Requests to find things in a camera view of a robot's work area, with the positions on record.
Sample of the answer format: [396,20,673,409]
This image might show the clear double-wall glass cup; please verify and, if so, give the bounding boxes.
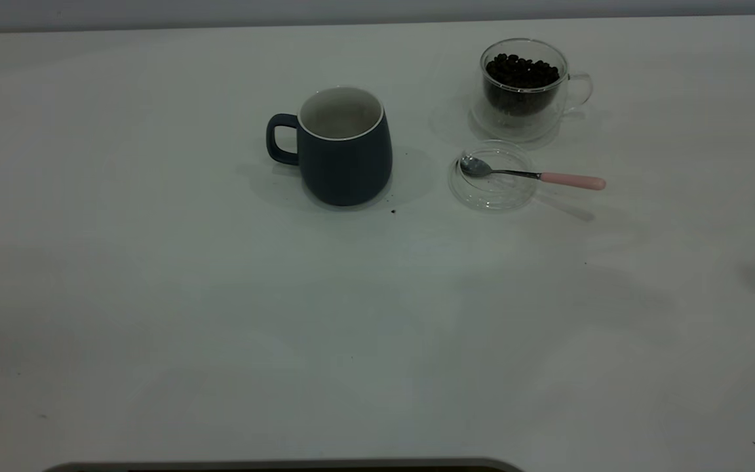
[469,37,593,142]

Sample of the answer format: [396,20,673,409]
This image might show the clear round glass lid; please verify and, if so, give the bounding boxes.
[448,140,540,212]

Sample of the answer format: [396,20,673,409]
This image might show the dark grey ceramic mug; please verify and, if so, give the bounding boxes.
[266,87,393,207]

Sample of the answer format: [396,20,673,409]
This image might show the roasted coffee beans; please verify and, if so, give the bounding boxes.
[484,54,562,115]

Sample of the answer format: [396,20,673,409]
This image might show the metal spoon with pink handle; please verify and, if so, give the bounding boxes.
[459,155,607,191]

